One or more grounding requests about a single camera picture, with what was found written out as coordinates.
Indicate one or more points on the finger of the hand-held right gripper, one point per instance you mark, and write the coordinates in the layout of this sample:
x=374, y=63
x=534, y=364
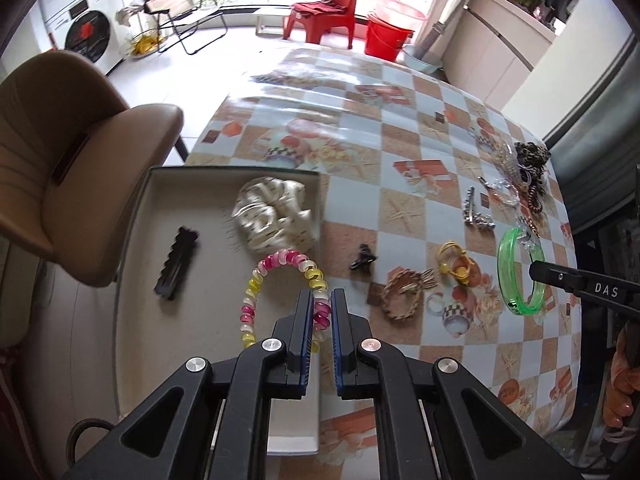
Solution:
x=575, y=285

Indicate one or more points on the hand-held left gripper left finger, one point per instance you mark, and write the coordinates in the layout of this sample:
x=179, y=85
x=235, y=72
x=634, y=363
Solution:
x=306, y=330

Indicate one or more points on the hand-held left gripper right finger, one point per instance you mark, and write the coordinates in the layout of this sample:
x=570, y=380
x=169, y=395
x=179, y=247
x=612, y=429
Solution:
x=338, y=340

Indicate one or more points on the green translucent bangle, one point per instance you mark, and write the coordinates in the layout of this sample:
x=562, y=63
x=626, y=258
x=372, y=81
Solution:
x=505, y=270

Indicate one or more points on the small black claw clip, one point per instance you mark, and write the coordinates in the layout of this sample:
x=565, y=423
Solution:
x=362, y=257

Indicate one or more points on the beige cutout hair clip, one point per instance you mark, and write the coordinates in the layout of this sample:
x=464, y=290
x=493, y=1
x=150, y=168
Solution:
x=425, y=277

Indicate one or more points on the silver pearl hair clip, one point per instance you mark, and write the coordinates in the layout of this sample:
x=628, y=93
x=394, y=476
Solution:
x=484, y=221

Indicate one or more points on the long silver hair clip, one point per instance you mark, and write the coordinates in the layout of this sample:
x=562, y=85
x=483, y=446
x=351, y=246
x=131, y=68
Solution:
x=469, y=202

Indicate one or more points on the grey shallow tray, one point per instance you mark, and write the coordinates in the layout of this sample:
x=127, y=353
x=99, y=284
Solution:
x=200, y=240

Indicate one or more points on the person's right hand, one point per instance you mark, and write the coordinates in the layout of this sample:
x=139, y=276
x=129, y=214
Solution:
x=620, y=385

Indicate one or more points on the white dotted scrunchie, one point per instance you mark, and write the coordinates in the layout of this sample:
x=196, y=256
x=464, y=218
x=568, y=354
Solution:
x=270, y=210

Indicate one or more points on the pile of mixed hair accessories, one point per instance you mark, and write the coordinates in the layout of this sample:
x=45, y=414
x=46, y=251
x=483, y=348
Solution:
x=530, y=160

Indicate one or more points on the black wavy hair clip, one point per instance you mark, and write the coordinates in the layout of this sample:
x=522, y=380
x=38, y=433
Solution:
x=175, y=265

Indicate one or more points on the checkered printed tablecloth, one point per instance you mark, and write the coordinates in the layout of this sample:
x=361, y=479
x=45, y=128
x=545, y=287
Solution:
x=350, y=125

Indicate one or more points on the white cabinet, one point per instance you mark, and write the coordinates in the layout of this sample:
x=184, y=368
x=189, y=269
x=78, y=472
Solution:
x=490, y=45

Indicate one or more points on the tan leather chair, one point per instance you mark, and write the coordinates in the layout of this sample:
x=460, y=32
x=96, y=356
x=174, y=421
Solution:
x=100, y=160

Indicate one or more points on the pale blue basin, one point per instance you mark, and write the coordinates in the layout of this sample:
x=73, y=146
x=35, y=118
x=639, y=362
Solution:
x=422, y=60

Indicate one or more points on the red bucket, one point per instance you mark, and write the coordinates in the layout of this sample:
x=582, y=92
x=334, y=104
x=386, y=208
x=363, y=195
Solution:
x=382, y=37

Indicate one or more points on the small white stool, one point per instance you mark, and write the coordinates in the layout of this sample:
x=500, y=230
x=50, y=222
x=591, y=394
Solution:
x=272, y=15

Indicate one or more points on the dark red cloth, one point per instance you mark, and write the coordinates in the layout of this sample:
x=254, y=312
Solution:
x=315, y=8

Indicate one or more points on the translucent red tub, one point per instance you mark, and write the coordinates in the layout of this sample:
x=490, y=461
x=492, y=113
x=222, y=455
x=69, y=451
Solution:
x=400, y=10

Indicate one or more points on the black folding chair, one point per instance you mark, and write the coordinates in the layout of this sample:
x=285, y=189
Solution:
x=170, y=4

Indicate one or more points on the white washing machine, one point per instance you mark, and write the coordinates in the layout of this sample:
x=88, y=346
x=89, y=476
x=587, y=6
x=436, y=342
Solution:
x=87, y=35

